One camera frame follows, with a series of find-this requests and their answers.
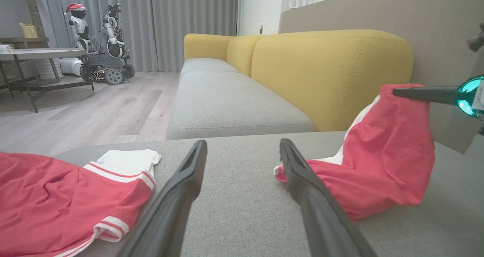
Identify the long grey sofa seat cushion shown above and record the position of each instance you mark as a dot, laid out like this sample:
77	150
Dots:
227	106

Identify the red white basketball shorts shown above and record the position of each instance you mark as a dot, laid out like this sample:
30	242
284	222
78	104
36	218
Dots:
385	155

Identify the short grey sofa seat cushion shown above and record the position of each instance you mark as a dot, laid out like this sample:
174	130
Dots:
206	64

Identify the grey top metal coffee table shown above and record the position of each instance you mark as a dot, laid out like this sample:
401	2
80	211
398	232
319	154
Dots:
41	53

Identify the brown wooden shelf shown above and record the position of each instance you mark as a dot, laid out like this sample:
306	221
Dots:
36	41

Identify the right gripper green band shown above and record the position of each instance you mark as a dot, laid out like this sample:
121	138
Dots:
470	96

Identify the white robot on wheeled chassis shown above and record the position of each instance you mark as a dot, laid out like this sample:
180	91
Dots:
109	60

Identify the narrow yellow sofa backrest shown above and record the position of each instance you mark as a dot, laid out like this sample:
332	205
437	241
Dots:
242	53

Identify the yellow sofa end backrest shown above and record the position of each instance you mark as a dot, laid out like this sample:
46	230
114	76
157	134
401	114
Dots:
204	45

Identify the wide yellow sofa backrest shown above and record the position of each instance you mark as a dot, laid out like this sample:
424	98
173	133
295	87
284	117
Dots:
321	71

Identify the small white box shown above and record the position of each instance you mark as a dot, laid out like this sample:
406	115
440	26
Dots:
5	49

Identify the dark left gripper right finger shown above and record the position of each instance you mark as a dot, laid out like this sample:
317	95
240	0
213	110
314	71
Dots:
325	219

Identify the white round floor device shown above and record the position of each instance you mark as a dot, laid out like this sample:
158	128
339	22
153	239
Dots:
70	66

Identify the yellow watering can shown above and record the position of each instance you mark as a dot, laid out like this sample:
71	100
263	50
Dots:
29	31

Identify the white ribbed cylinder basket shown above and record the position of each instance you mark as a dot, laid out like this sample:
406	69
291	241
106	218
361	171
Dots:
47	68

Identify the red garment striped white trim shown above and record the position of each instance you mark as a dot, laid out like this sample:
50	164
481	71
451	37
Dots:
45	200

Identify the white wall socket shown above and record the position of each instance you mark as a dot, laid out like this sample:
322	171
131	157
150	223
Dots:
261	28

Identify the grey pleated curtain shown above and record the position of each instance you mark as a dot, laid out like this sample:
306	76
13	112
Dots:
170	22

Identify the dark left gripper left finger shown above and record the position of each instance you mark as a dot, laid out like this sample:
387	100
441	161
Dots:
166	211

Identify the white humanoid robot santa hat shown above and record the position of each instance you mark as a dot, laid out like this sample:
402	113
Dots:
79	28

